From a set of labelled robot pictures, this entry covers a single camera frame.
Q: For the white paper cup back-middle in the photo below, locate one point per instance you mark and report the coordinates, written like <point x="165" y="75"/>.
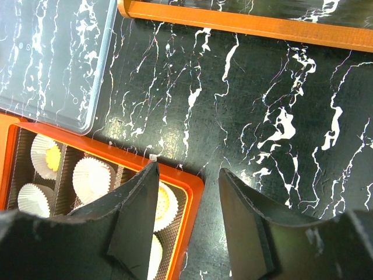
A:
<point x="92" y="179"/>

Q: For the orange compartment cookie box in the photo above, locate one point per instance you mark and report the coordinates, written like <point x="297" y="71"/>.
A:
<point x="76" y="208"/>

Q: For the clear plastic tray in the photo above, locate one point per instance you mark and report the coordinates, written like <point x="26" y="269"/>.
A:
<point x="53" y="56"/>

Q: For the white paper cup front-left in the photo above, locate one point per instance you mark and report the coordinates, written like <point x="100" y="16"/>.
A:
<point x="35" y="199"/>

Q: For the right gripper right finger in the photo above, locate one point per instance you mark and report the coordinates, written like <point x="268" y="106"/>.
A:
<point x="266" y="240"/>

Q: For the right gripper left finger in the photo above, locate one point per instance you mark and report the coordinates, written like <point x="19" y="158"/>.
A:
<point x="114" y="238"/>

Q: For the white paper cup back-right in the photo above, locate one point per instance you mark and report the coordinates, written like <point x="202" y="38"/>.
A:
<point x="172" y="211"/>

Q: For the wooden dish rack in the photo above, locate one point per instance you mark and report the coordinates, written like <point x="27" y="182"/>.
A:
<point x="305" y="32"/>

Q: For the orange box lid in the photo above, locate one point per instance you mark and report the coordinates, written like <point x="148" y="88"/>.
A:
<point x="8" y="137"/>

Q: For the white paper cup front-right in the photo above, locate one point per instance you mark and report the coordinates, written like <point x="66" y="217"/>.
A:
<point x="156" y="255"/>

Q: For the white paper cup back-left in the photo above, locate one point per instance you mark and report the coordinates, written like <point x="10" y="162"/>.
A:
<point x="39" y="145"/>

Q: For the yellow round cookie top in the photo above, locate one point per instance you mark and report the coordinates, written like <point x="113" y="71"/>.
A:
<point x="163" y="203"/>

